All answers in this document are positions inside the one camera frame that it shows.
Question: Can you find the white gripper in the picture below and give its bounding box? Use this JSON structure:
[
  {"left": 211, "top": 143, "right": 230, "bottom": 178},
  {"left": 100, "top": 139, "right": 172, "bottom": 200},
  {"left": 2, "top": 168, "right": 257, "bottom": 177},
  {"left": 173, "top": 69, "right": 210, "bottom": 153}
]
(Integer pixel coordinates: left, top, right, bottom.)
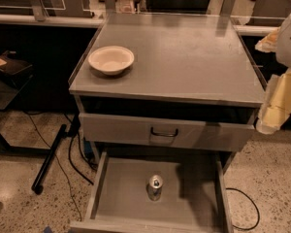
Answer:
[{"left": 255, "top": 14, "right": 291, "bottom": 134}]

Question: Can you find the silver redbull can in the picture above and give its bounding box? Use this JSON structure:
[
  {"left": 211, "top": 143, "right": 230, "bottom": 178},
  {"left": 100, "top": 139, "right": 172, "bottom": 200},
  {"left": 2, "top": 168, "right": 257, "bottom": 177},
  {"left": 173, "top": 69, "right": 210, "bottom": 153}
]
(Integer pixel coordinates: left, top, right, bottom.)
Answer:
[{"left": 146, "top": 175, "right": 164, "bottom": 201}]

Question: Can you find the grey top drawer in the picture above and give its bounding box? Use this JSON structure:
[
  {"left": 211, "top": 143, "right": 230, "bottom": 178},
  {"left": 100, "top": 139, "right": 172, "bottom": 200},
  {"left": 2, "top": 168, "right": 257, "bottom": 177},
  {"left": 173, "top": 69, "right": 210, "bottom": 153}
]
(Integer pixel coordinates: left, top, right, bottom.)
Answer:
[{"left": 80, "top": 113, "right": 254, "bottom": 151}]

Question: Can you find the grey metal drawer cabinet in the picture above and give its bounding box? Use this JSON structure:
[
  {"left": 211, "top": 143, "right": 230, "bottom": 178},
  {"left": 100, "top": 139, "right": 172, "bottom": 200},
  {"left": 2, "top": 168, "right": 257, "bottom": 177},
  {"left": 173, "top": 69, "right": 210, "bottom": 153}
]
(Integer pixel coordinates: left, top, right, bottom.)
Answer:
[{"left": 70, "top": 14, "right": 266, "bottom": 165}]

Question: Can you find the open grey middle drawer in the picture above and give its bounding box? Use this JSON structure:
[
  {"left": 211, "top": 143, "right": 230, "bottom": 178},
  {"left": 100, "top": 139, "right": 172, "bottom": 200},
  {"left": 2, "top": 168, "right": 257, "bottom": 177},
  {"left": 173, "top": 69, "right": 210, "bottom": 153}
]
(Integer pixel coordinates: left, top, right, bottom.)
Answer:
[{"left": 71, "top": 150, "right": 234, "bottom": 233}]

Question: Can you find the black box on shelf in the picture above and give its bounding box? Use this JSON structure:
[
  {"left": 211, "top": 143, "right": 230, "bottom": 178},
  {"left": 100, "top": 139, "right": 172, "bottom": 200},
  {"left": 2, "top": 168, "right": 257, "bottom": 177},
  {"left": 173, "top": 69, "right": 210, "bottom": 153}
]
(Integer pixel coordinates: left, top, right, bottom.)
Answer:
[{"left": 0, "top": 50, "right": 33, "bottom": 88}]

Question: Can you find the black stand leg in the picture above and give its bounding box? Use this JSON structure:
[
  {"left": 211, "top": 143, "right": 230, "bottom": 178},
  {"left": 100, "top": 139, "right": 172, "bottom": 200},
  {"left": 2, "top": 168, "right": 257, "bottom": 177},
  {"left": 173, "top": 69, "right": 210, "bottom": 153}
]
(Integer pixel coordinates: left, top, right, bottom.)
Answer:
[{"left": 31, "top": 124, "right": 66, "bottom": 195}]

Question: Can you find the white rail right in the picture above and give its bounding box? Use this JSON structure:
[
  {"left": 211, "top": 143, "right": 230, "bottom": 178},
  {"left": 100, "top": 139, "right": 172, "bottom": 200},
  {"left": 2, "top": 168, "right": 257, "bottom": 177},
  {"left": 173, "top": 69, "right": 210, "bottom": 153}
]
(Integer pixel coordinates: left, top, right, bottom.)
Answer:
[{"left": 234, "top": 25, "right": 275, "bottom": 36}]

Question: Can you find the white rail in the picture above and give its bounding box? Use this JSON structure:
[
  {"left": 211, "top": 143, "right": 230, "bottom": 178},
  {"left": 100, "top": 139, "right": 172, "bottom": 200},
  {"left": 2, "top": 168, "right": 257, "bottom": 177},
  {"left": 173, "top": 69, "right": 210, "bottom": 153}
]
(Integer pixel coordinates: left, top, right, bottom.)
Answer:
[
  {"left": 234, "top": 25, "right": 275, "bottom": 36},
  {"left": 0, "top": 15, "right": 104, "bottom": 28}
]

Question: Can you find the black drawer handle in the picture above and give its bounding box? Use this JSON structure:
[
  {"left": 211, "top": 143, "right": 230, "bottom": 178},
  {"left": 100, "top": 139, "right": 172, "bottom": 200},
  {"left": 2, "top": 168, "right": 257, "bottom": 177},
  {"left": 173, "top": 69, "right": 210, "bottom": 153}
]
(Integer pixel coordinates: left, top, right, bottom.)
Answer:
[{"left": 150, "top": 127, "right": 178, "bottom": 138}]

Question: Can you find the black floor cable right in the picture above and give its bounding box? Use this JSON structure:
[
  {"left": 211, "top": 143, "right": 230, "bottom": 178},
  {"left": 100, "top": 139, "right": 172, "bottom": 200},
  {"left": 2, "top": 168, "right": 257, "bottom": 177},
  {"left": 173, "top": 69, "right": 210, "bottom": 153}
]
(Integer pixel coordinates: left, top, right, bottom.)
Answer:
[{"left": 225, "top": 187, "right": 261, "bottom": 232}]

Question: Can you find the black floor cable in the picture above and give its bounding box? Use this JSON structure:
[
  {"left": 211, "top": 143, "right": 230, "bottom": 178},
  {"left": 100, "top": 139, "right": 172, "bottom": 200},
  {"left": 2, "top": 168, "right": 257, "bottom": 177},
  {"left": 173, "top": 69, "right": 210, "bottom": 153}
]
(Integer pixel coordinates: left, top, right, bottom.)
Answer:
[
  {"left": 22, "top": 111, "right": 98, "bottom": 221},
  {"left": 225, "top": 187, "right": 261, "bottom": 232}
]

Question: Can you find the black floor cable left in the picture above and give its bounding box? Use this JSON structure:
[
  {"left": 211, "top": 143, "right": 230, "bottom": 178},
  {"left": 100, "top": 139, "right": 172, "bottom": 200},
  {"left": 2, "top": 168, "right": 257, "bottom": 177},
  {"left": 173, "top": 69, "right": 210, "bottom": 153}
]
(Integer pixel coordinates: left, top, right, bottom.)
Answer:
[{"left": 22, "top": 111, "right": 98, "bottom": 221}]

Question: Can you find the white rail left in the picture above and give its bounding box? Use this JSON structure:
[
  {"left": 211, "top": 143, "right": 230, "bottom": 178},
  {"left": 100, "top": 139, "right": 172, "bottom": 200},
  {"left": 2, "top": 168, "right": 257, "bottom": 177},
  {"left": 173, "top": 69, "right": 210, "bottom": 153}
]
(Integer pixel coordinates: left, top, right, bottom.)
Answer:
[{"left": 0, "top": 15, "right": 104, "bottom": 28}]

